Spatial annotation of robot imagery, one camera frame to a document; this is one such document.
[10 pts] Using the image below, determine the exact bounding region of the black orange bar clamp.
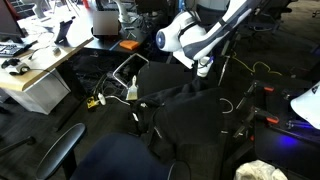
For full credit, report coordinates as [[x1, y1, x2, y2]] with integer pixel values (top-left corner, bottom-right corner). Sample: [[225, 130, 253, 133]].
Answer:
[[233, 105, 281, 139], [244, 80, 276, 101]]

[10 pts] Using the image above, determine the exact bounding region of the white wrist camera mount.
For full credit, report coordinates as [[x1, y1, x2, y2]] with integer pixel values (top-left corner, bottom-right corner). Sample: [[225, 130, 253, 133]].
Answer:
[[172, 49, 196, 70]]

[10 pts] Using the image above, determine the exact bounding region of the white cable loop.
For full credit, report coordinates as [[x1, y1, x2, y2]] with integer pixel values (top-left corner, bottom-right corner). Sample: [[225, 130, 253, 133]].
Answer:
[[219, 97, 235, 115]]

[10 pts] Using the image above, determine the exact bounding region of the yellow cable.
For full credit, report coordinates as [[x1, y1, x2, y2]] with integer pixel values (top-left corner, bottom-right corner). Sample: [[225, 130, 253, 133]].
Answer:
[[230, 50, 284, 77]]

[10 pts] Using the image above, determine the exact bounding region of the black phone stand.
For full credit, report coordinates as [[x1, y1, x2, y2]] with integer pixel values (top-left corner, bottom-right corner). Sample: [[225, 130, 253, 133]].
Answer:
[[53, 15, 77, 45]]

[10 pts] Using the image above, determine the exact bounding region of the white desk cabinet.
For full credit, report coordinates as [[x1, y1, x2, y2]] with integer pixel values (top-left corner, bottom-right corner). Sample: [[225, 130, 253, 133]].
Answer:
[[2, 67, 72, 116]]

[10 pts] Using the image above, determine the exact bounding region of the crumpled white cloth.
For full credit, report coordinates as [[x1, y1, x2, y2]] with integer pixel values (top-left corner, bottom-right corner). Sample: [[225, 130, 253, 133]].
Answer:
[[233, 159, 289, 180]]

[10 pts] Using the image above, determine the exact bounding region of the black keyboard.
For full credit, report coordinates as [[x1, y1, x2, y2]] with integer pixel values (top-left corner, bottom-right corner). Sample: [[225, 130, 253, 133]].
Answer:
[[0, 43, 25, 58]]

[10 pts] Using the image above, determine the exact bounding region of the silver metal tube frame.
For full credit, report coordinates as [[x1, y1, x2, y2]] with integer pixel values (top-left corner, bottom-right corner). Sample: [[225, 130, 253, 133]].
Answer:
[[112, 52, 150, 90]]

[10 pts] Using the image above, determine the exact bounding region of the dark blue chair seat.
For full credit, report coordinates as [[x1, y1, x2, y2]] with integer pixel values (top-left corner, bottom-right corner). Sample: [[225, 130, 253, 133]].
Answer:
[[69, 133, 176, 180]]

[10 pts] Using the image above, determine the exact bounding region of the white curved stand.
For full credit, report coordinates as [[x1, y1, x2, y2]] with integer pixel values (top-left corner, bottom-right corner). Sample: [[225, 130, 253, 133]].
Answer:
[[112, 0, 138, 25]]

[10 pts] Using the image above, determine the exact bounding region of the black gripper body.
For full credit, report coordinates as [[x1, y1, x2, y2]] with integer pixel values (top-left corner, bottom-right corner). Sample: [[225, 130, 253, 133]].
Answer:
[[195, 53, 214, 69]]

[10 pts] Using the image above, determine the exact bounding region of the yellow black tape measure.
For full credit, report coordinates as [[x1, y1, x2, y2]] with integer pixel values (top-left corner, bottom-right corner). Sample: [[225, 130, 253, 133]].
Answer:
[[86, 95, 101, 110]]

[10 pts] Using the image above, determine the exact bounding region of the black jacket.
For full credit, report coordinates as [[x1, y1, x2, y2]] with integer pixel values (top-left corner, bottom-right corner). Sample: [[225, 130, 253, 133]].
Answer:
[[129, 76, 235, 164]]

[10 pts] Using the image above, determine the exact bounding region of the white coffee cup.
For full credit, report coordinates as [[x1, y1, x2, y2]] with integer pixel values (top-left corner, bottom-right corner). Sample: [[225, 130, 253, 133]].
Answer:
[[196, 63, 213, 79]]

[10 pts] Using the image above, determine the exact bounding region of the black computer monitor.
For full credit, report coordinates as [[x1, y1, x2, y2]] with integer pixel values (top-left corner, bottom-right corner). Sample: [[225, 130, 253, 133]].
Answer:
[[0, 0, 28, 44]]

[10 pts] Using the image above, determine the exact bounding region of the black chair armrest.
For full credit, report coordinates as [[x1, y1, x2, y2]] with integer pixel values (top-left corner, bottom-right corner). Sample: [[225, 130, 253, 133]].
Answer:
[[35, 122, 87, 180]]

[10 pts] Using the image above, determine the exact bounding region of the white power plug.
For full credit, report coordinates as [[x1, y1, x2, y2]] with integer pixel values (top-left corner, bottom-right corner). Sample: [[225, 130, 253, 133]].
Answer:
[[97, 92, 107, 107]]

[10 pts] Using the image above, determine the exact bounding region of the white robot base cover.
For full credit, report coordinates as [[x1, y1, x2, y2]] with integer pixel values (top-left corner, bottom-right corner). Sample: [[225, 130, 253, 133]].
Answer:
[[289, 80, 320, 131]]

